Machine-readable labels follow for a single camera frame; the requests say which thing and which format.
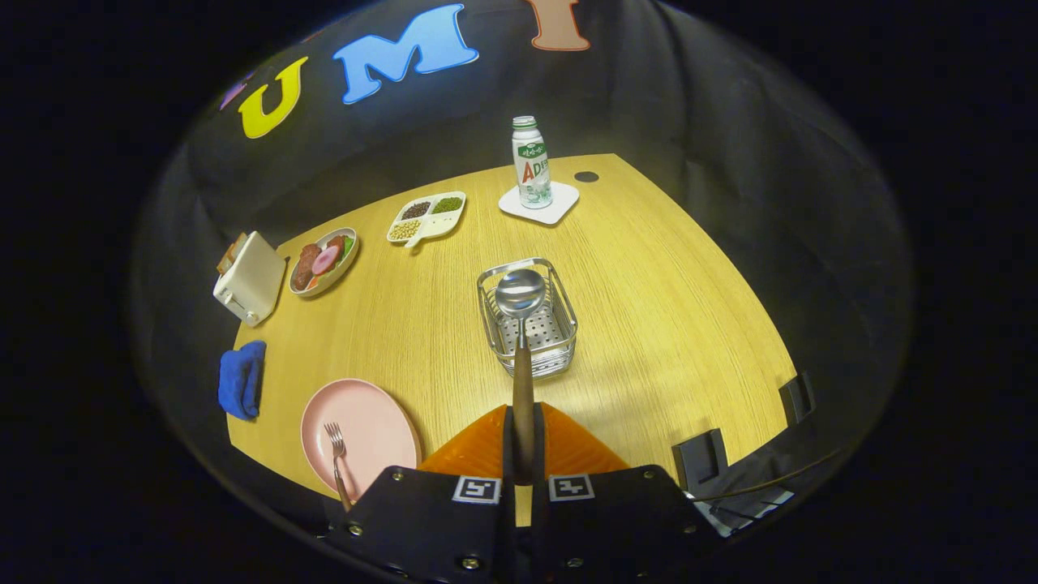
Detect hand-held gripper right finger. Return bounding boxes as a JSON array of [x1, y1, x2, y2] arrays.
[[531, 401, 723, 584]]

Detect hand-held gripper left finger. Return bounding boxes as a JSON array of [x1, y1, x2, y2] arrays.
[[324, 403, 520, 584]]

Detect metal spoon with brown handle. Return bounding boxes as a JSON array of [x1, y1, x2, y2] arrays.
[[495, 268, 548, 487]]

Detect metal fork with brown handle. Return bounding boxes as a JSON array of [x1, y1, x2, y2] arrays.
[[324, 422, 355, 513]]

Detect pink plate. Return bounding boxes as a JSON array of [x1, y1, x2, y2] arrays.
[[300, 378, 422, 497]]

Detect black table clamp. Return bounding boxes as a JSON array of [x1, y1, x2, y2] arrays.
[[778, 371, 816, 427], [671, 428, 729, 496]]

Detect white divided dish of beans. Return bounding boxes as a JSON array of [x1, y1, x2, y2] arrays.
[[386, 191, 468, 249]]

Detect white square coaster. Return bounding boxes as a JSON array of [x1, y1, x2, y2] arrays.
[[498, 180, 581, 225]]

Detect round plate of food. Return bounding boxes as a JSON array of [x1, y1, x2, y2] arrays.
[[289, 227, 359, 298]]

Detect brown meat slice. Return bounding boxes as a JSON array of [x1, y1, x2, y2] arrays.
[[292, 243, 322, 291]]

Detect blue folded cloth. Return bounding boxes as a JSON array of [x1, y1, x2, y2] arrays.
[[217, 340, 268, 421]]

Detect white plastic drink bottle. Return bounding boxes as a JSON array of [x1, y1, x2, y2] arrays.
[[511, 115, 554, 210]]

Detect white toaster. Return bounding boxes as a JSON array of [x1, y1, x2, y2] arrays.
[[212, 231, 287, 329]]

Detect metal wire basket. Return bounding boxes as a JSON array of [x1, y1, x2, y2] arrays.
[[476, 257, 579, 380]]

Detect thin brown cable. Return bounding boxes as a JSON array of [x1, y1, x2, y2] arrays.
[[689, 450, 844, 504]]

